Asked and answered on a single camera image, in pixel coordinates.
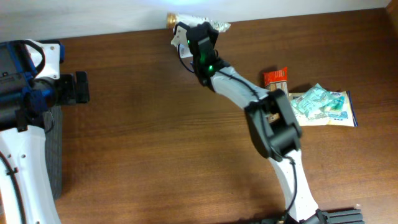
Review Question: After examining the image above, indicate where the white cream tube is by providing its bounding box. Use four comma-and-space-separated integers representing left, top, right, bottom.
166, 12, 231, 32

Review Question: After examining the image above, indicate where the orange spaghetti packet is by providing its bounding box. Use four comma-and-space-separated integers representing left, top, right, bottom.
263, 67, 289, 96

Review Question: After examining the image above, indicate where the teal snack pouch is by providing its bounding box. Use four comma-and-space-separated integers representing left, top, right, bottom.
291, 83, 334, 117

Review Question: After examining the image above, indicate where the small teal tissue pack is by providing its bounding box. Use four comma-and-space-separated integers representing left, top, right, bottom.
326, 91, 345, 113

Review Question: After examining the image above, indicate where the yellow white wipes pack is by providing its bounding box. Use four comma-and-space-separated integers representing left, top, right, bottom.
292, 91, 358, 127

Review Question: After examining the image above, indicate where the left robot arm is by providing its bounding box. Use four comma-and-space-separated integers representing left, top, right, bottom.
1, 39, 90, 223

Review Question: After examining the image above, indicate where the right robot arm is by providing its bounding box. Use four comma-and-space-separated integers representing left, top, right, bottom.
174, 22, 328, 223

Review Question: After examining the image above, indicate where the white barcode scanner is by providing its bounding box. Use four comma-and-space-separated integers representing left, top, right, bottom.
178, 44, 193, 58

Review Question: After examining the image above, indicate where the grey plastic mesh basket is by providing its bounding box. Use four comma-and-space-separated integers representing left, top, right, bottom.
44, 106, 63, 200

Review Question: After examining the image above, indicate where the right black camera cable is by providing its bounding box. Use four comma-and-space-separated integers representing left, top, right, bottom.
177, 44, 197, 74

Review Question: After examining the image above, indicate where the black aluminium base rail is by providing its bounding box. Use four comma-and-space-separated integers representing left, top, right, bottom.
254, 208, 365, 224

